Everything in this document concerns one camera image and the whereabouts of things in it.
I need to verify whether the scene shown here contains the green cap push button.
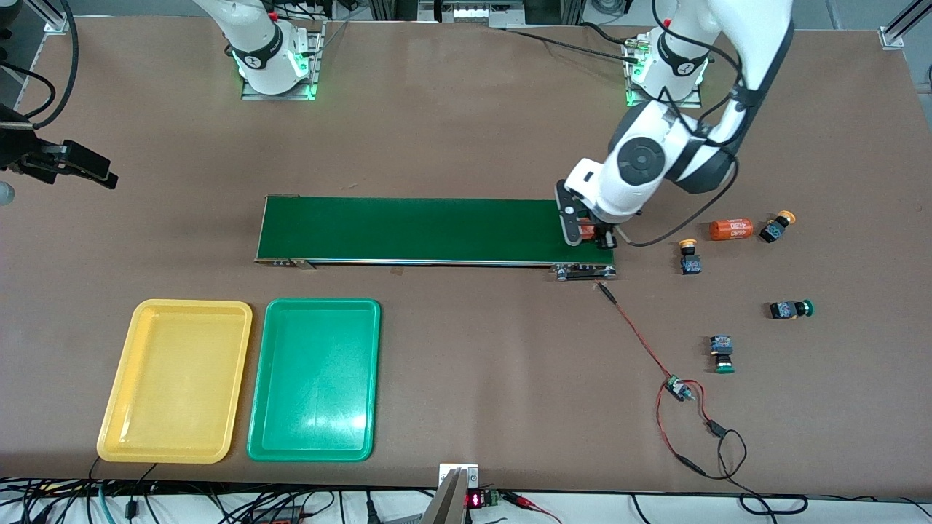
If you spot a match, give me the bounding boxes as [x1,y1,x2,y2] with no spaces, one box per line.
[710,335,736,375]
[770,299,815,321]

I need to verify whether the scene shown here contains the green belt conveyor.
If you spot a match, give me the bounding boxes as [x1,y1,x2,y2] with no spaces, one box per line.
[255,194,618,282]

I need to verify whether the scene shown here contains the yellow plastic tray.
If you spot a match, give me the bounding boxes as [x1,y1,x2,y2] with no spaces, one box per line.
[97,298,253,464]

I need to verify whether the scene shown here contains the red clip lead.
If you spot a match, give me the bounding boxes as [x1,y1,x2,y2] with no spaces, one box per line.
[502,492,563,524]

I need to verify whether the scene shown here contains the green plastic tray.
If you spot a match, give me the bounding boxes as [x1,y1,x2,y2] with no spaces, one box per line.
[247,298,382,463]

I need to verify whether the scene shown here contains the red black conveyor cable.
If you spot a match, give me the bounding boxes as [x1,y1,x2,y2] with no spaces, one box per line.
[597,282,674,385]

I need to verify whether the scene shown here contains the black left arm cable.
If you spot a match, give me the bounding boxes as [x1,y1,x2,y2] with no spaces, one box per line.
[615,0,747,248]

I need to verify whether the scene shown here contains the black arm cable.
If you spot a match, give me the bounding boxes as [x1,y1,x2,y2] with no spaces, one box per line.
[22,0,79,130]
[615,0,747,248]

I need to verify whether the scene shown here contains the thin black cable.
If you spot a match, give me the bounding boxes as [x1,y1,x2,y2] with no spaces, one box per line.
[0,62,58,123]

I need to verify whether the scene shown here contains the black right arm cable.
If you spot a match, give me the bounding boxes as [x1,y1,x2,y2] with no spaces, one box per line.
[22,0,79,130]

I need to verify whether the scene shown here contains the aluminium extrusion post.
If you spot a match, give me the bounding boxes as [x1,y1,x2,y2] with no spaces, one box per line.
[879,0,932,49]
[24,0,68,34]

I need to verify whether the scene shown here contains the aluminium arm base plate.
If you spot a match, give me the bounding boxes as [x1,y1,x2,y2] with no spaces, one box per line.
[623,33,704,109]
[241,20,325,102]

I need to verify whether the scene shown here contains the black cable on table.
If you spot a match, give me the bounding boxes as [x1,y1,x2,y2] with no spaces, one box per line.
[506,22,641,66]

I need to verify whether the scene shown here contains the metal frame with lights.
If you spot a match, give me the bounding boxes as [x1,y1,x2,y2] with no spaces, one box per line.
[416,0,526,30]

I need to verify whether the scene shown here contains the red black cable short lead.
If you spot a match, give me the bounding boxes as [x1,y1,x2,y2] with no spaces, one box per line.
[684,380,809,516]

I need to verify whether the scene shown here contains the red black cable long loop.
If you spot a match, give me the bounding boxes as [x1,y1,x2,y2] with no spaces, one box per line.
[655,382,729,481]

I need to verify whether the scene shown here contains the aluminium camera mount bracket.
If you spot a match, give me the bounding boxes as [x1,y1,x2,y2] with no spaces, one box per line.
[421,463,481,524]

